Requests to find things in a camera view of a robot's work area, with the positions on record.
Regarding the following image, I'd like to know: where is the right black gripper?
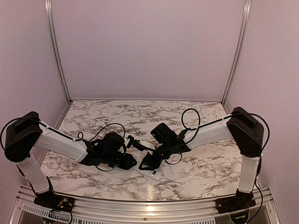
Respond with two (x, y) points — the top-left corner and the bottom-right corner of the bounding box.
(139, 141), (173, 171)

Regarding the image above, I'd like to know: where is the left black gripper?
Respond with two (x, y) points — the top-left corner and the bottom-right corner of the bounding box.
(102, 153), (138, 170)

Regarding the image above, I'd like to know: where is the white remote control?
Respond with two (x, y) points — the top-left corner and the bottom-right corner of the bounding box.
(132, 166), (163, 182)

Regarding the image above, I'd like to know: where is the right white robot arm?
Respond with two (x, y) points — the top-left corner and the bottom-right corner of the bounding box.
(139, 107), (270, 209)

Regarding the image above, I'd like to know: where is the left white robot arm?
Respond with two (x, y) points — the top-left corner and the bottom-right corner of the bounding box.
(0, 111), (137, 208)

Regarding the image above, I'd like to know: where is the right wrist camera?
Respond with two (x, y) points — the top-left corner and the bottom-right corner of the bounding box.
(132, 140), (155, 152)

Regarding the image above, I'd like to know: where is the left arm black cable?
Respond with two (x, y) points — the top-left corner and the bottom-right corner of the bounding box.
(0, 117), (127, 172)

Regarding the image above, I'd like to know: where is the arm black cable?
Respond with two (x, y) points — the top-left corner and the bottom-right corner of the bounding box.
(163, 107), (270, 165)
(0, 117), (127, 172)

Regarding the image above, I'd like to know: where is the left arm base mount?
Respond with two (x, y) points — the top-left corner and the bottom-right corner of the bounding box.
(34, 177), (75, 213)

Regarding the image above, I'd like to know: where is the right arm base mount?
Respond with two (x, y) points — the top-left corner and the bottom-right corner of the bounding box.
(215, 189), (256, 214)

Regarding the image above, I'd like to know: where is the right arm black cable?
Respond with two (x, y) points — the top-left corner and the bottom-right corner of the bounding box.
(163, 107), (270, 165)

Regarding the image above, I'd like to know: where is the front aluminium rail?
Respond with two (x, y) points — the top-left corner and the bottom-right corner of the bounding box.
(9, 186), (281, 224)

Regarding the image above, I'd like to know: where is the right aluminium frame post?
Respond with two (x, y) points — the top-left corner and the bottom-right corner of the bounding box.
(221, 0), (252, 107)

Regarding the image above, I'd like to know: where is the aluminium frame post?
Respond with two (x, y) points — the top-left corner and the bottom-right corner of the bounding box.
(221, 0), (252, 107)
(44, 0), (71, 103)

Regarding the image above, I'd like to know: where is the left aluminium frame post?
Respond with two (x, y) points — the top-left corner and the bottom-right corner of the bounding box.
(44, 0), (71, 103)

